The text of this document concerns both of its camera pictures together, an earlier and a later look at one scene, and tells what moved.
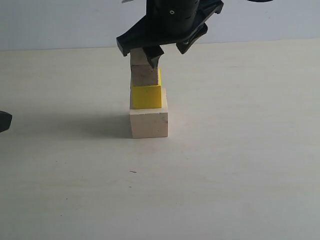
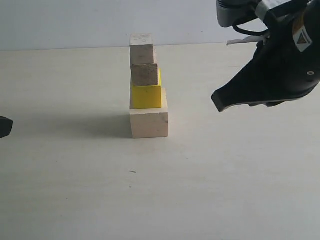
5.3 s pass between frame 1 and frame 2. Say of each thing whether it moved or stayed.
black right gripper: moved
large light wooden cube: stayed
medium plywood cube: stayed
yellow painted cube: stayed
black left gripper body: moved
